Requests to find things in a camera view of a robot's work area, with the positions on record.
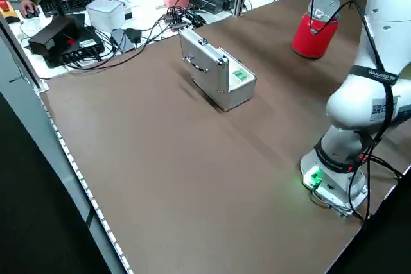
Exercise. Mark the black open box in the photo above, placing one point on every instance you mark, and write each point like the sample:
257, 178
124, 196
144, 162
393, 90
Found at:
53, 35

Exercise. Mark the red push-button trash can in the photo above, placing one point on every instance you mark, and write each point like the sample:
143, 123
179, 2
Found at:
311, 43

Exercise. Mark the small aluminium case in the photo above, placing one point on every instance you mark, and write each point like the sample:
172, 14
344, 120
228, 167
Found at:
205, 62

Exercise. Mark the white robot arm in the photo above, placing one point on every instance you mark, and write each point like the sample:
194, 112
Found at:
353, 110

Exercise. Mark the grey power adapter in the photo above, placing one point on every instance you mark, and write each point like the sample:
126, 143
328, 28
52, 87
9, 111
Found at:
121, 41

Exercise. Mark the black network switch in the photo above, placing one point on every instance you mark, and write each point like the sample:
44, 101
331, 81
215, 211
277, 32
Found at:
86, 41

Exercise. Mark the black computer mouse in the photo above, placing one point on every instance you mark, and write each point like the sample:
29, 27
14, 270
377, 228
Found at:
32, 14

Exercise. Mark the white table edge strip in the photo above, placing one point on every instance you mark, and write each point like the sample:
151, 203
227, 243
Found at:
83, 184

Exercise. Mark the aluminium table frame rail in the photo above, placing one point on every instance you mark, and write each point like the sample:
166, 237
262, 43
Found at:
19, 56

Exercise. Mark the red emergency stop button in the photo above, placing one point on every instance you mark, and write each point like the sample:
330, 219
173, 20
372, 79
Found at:
5, 6

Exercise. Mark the white cube box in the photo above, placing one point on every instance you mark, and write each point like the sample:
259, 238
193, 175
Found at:
104, 14

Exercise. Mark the grey usb hub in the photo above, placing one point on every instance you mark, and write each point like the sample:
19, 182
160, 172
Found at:
180, 20

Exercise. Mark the black keyboard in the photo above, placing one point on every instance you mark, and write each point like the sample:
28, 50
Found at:
80, 3

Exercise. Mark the black wall plug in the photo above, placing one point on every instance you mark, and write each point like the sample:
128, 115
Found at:
132, 35

